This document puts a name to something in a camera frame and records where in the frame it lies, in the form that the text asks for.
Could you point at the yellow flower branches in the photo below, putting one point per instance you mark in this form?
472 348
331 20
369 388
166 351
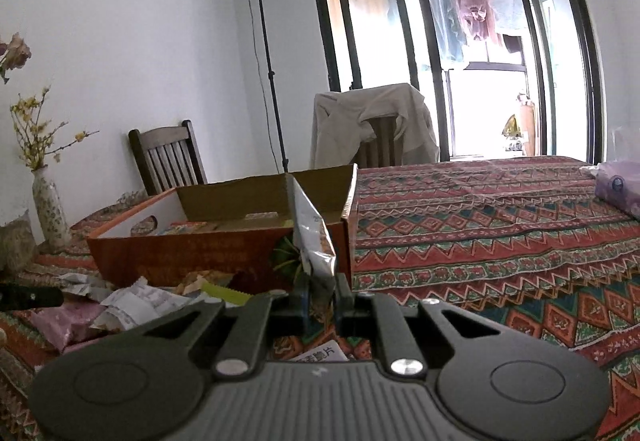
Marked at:
35 141

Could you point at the beige jacket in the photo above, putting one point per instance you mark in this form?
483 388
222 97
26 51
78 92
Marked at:
340 126

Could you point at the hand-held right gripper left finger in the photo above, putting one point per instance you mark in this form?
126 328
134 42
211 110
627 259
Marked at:
304 313

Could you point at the wooden chair under jacket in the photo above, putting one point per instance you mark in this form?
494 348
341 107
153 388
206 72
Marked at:
382 146

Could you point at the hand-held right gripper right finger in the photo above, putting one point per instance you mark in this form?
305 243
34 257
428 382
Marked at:
338 316

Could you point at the hanging blue jeans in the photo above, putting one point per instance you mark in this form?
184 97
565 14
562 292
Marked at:
442 6

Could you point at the hanging black garment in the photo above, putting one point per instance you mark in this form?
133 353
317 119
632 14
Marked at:
512 44

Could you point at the orange cardboard box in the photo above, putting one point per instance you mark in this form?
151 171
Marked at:
200 256

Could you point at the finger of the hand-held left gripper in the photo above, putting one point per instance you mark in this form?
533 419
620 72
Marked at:
30 297

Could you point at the dark wooden slatted chair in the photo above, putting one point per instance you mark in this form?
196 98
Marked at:
167 156

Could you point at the pink artificial flower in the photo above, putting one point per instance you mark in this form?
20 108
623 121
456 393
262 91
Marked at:
17 53

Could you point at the yellow bag on balcony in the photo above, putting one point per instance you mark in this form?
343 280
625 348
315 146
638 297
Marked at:
512 127

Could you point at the beige patterned cushion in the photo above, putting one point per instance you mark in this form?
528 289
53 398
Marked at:
17 246

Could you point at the orange cylinder on balcony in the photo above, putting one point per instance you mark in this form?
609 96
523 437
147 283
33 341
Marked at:
526 126

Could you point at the floral ceramic vase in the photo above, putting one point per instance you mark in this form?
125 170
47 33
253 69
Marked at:
50 211

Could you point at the pile of snack packets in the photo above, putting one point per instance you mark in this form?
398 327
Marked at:
140 306

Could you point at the purple tissue pack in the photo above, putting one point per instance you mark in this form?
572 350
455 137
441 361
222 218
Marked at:
620 188

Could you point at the black-framed sliding glass door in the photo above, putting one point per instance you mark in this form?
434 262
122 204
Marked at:
419 21

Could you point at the white silver snack packet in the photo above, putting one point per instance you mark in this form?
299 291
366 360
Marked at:
310 241

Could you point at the patterned red tablecloth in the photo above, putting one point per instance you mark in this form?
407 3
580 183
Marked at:
475 231

